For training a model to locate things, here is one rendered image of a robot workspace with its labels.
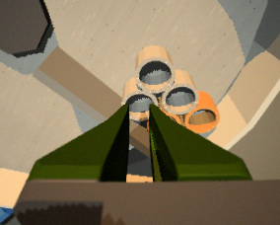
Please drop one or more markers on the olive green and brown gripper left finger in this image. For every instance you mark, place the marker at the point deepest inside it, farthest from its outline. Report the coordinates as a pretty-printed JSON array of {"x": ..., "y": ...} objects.
[{"x": 100, "y": 153}]

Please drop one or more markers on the tan hollow cylinder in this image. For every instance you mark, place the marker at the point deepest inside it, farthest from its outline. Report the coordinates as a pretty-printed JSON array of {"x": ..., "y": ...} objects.
[
  {"x": 159, "y": 83},
  {"x": 137, "y": 111},
  {"x": 184, "y": 103}
]

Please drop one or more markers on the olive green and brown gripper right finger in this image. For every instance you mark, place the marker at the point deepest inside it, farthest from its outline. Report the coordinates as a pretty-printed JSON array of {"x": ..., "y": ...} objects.
[{"x": 180, "y": 155}]

